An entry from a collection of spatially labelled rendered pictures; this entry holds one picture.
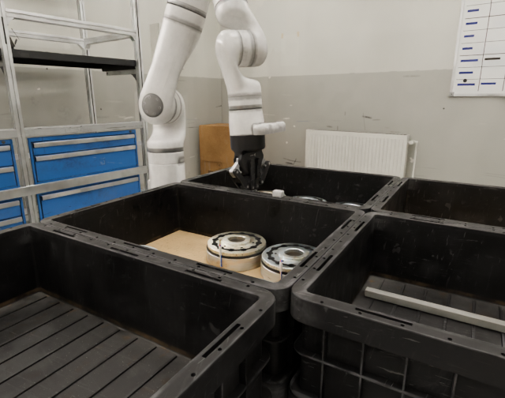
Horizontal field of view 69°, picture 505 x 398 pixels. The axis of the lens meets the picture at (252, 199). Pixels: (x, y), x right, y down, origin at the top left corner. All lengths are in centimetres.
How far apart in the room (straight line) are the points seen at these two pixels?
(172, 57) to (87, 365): 67
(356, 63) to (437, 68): 71
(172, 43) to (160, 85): 10
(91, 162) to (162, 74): 177
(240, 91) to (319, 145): 311
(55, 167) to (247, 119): 190
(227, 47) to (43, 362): 58
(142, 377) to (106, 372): 4
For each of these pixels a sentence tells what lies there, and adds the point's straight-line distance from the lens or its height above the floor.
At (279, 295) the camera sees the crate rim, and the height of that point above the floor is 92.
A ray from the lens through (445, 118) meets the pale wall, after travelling 359.
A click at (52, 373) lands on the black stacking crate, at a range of 47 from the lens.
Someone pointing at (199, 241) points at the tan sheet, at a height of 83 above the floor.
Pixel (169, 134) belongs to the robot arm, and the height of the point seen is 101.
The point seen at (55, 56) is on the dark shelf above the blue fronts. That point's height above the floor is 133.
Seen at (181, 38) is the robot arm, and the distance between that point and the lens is 92.
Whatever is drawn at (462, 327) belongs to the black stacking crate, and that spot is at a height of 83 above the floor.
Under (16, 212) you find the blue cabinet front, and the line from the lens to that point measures 249.
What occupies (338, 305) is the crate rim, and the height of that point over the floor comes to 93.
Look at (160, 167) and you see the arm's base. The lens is 96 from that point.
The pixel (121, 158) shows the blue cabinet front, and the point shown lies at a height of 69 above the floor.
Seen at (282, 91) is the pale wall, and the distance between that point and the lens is 419.
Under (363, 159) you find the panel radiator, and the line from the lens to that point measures 368.
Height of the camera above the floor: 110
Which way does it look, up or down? 15 degrees down
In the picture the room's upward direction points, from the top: straight up
